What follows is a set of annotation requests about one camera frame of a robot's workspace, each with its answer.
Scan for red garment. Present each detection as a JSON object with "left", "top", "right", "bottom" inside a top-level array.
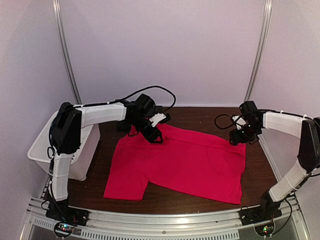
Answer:
[{"left": 103, "top": 124, "right": 246, "bottom": 205}]

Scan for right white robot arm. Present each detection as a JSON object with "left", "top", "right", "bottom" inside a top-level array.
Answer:
[{"left": 229, "top": 100, "right": 320, "bottom": 221}]

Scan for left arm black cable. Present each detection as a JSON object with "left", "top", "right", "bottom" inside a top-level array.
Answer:
[{"left": 107, "top": 85, "right": 177, "bottom": 113}]

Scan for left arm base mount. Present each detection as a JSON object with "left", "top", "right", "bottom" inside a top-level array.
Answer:
[{"left": 45, "top": 192, "right": 89, "bottom": 227}]

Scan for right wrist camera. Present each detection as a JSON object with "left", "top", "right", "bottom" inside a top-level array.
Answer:
[{"left": 231, "top": 115, "right": 247, "bottom": 130}]

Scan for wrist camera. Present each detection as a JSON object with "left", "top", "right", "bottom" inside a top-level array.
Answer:
[
  {"left": 149, "top": 113, "right": 171, "bottom": 128},
  {"left": 231, "top": 115, "right": 247, "bottom": 130}
]

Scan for round circuit board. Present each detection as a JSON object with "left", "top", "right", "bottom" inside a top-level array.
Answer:
[
  {"left": 53, "top": 221, "right": 75, "bottom": 239},
  {"left": 254, "top": 222, "right": 275, "bottom": 238}
]

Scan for aluminium frame post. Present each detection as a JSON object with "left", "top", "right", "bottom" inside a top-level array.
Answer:
[
  {"left": 52, "top": 0, "right": 82, "bottom": 104},
  {"left": 244, "top": 0, "right": 273, "bottom": 101}
]

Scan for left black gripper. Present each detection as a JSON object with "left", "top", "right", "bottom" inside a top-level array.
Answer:
[{"left": 128, "top": 115, "right": 163, "bottom": 144}]

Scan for right round circuit board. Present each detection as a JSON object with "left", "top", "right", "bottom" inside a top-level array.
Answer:
[{"left": 254, "top": 222, "right": 275, "bottom": 238}]

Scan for right aluminium frame post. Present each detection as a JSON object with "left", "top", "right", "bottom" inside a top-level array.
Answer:
[{"left": 244, "top": 0, "right": 273, "bottom": 101}]

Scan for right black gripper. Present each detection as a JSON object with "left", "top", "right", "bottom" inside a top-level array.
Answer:
[{"left": 229, "top": 122, "right": 261, "bottom": 146}]

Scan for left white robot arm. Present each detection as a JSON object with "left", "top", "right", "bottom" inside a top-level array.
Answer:
[{"left": 47, "top": 94, "right": 167, "bottom": 222}]

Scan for front aluminium rail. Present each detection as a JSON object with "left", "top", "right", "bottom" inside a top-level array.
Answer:
[{"left": 18, "top": 198, "right": 310, "bottom": 240}]

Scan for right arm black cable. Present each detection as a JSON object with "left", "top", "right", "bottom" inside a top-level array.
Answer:
[{"left": 214, "top": 113, "right": 238, "bottom": 130}]

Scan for dark pinstriped shirt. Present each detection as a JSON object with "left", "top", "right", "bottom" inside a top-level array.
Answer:
[{"left": 116, "top": 105, "right": 163, "bottom": 132}]

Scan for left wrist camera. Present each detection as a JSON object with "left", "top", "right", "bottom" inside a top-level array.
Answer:
[{"left": 149, "top": 113, "right": 171, "bottom": 128}]

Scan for left aluminium frame post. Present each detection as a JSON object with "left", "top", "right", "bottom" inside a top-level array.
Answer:
[{"left": 52, "top": 0, "right": 82, "bottom": 104}]

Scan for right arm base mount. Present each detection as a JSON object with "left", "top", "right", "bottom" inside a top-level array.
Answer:
[{"left": 238, "top": 191, "right": 282, "bottom": 226}]

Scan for left round circuit board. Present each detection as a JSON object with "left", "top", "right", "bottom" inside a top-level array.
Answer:
[{"left": 53, "top": 221, "right": 75, "bottom": 239}]

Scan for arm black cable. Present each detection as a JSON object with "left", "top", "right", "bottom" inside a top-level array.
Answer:
[
  {"left": 107, "top": 85, "right": 177, "bottom": 113},
  {"left": 214, "top": 113, "right": 238, "bottom": 130}
]

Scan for white plastic laundry bin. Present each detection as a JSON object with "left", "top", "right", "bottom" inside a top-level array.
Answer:
[{"left": 27, "top": 112, "right": 101, "bottom": 181}]

